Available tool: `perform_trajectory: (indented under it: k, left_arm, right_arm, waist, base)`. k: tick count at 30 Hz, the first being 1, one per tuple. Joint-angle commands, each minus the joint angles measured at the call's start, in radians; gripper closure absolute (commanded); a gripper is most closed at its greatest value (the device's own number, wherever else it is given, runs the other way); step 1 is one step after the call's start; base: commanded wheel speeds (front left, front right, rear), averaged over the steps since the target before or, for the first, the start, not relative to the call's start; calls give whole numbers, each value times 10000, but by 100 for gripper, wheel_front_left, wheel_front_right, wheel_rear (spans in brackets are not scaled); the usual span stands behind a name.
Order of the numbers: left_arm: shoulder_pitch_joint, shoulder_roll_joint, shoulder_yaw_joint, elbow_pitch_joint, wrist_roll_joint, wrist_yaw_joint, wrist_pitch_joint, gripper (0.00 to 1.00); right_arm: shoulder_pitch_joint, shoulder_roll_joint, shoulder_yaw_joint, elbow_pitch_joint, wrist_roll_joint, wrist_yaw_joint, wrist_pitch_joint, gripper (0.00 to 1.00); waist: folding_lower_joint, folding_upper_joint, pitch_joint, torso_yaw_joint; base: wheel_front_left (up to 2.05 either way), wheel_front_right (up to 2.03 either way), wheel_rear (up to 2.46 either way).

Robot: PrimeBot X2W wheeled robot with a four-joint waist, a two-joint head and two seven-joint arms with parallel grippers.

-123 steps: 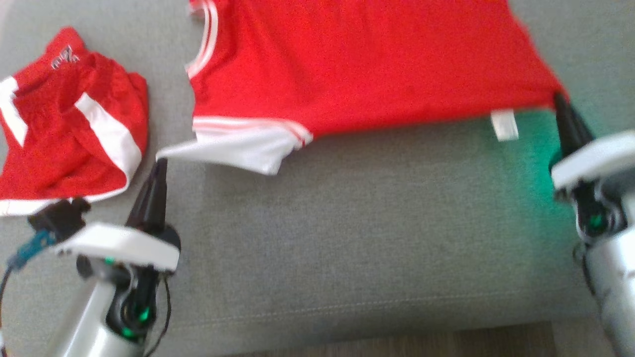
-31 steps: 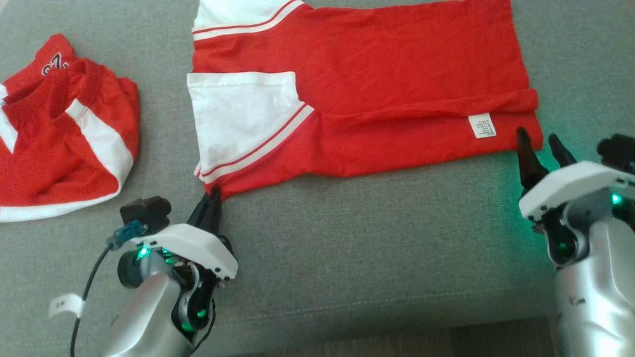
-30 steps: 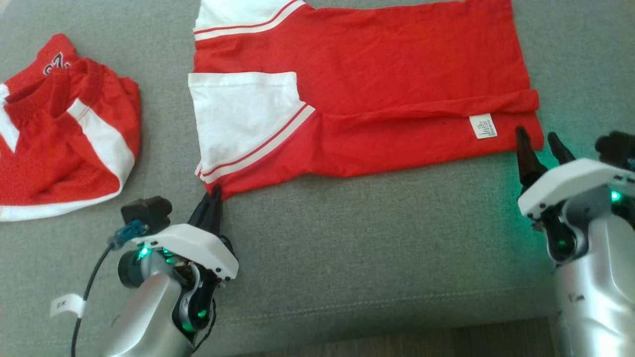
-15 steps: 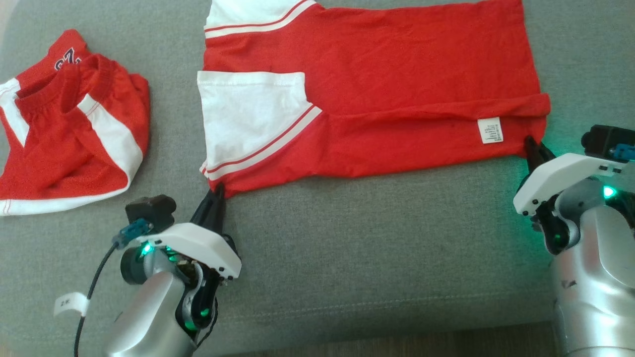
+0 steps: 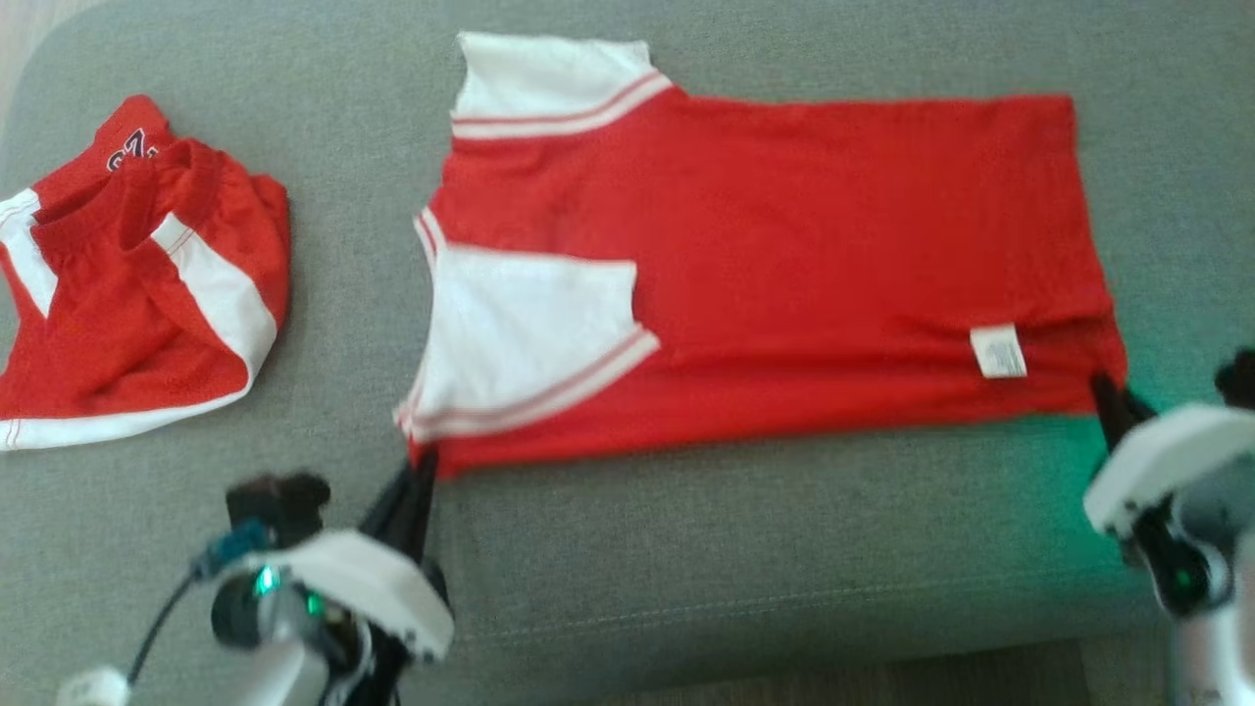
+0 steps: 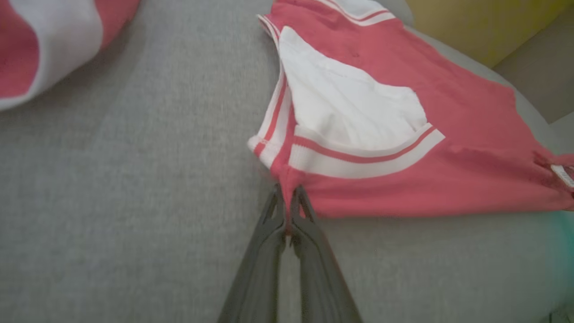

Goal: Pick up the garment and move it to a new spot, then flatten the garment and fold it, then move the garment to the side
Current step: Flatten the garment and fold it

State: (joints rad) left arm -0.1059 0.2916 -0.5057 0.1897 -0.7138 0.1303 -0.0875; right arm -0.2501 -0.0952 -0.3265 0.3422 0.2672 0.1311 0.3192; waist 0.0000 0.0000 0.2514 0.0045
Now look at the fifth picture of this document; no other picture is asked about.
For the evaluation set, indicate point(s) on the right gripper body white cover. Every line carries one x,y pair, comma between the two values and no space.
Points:
1157,456

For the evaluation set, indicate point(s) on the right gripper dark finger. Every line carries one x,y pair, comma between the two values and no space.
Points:
1112,417
1139,412

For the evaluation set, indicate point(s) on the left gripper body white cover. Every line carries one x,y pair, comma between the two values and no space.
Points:
392,588

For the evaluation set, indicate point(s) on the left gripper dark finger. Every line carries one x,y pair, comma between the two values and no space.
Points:
394,515
425,500

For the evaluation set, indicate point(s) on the red white mesh shorts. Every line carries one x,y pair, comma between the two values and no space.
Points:
118,333

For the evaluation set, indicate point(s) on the red white number 23 shirt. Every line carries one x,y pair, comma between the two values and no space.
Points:
784,245

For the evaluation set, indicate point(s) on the right robot arm silver white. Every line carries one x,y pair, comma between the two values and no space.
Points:
1216,657

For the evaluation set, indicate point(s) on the left robot arm silver white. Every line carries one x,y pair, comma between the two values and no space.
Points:
279,672

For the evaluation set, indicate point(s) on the grey fabric sofa seat cushion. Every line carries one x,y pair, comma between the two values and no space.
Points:
686,549

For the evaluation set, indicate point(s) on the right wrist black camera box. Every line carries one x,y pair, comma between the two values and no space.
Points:
1240,378

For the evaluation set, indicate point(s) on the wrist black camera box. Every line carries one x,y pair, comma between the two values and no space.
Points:
1240,378
279,505

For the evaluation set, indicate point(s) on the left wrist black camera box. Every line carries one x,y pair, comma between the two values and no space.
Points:
279,505

